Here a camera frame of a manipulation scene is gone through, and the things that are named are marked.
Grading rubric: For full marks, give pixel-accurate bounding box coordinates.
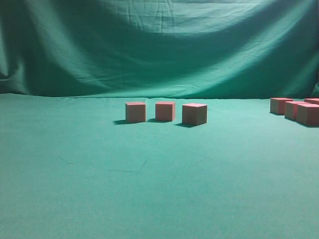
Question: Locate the placed cube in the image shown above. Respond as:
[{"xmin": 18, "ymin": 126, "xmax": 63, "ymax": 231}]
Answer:
[
  {"xmin": 182, "ymin": 103, "xmax": 207, "ymax": 125},
  {"xmin": 155, "ymin": 102, "xmax": 175, "ymax": 121},
  {"xmin": 125, "ymin": 102, "xmax": 146, "ymax": 122}
]

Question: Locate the column cube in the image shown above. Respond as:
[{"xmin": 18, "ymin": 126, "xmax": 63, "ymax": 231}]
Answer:
[
  {"xmin": 284, "ymin": 101, "xmax": 308, "ymax": 120},
  {"xmin": 270, "ymin": 98, "xmax": 293, "ymax": 115},
  {"xmin": 304, "ymin": 98, "xmax": 319, "ymax": 105},
  {"xmin": 296, "ymin": 104, "xmax": 319, "ymax": 126}
]

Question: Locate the green backdrop cloth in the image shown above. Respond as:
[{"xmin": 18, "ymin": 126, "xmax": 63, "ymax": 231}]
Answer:
[{"xmin": 0, "ymin": 0, "xmax": 319, "ymax": 99}]

